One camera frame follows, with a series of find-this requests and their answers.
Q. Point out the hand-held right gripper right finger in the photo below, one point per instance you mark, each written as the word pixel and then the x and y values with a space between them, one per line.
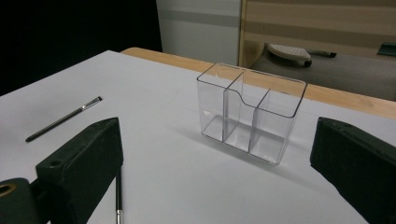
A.
pixel 358 165

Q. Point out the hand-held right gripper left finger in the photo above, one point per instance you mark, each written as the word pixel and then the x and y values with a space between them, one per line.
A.
pixel 84 158

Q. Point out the thin black makeup brush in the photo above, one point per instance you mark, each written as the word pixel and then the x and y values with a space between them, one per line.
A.
pixel 118 193
pixel 62 119

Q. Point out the clear plastic divided organizer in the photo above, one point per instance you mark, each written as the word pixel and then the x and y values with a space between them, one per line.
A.
pixel 236 137

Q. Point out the dark rectangular desk panel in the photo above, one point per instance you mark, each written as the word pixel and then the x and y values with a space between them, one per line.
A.
pixel 387 49

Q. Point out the black curtain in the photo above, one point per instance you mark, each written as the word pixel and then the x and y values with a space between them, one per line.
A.
pixel 62 31

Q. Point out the light wooden desk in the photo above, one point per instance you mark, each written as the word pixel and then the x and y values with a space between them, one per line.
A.
pixel 311 18

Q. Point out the white cabinet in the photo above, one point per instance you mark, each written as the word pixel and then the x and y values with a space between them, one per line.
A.
pixel 199 37

